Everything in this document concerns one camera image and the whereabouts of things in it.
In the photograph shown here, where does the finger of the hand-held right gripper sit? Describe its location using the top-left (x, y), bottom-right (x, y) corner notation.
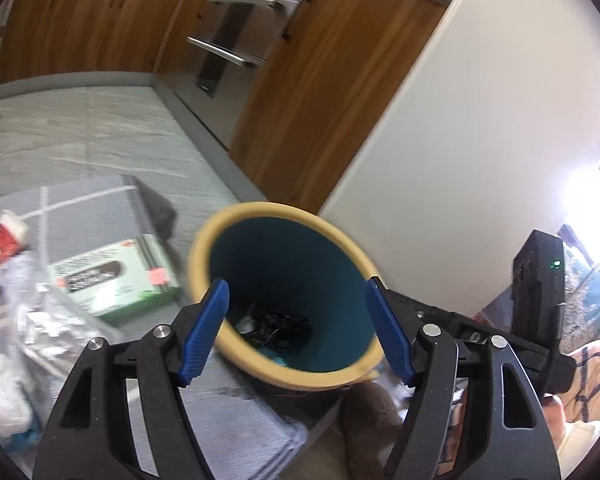
top-left (387, 294), bottom-right (511, 348)

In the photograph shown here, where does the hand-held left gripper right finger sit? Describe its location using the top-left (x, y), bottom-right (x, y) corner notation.
top-left (364, 276), bottom-right (561, 480)

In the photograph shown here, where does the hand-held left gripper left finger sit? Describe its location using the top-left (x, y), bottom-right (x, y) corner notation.
top-left (32, 279), bottom-right (230, 480)

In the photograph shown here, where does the green cardboard box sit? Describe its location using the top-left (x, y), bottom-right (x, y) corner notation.
top-left (47, 235), bottom-right (183, 323)

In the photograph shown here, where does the yellow rimmed teal bin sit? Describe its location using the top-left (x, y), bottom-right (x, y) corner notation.
top-left (187, 201), bottom-right (385, 392)

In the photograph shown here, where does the brown plush toy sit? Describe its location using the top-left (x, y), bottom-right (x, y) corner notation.
top-left (340, 382), bottom-right (406, 480)

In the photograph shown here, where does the grey plaid rug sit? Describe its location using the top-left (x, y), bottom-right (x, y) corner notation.
top-left (0, 175), bottom-right (308, 480)

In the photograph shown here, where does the printed cloth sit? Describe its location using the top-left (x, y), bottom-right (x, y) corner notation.
top-left (562, 340), bottom-right (600, 426)

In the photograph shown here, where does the clear plastic wrapping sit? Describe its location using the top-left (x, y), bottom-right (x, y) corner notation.
top-left (0, 252), bottom-right (123, 381)

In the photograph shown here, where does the white crumpled plastic bag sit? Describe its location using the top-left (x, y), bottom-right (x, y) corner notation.
top-left (0, 347), bottom-right (43, 453)

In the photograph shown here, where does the red and white wrapper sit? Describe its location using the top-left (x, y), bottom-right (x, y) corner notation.
top-left (0, 210), bottom-right (31, 278)

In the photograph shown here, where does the wooden kitchen cabinet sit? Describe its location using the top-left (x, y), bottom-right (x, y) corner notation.
top-left (230, 0), bottom-right (448, 213)
top-left (0, 0), bottom-right (206, 83)

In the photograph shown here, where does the stainless steel oven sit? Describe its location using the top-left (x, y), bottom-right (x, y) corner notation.
top-left (172, 0), bottom-right (313, 148)

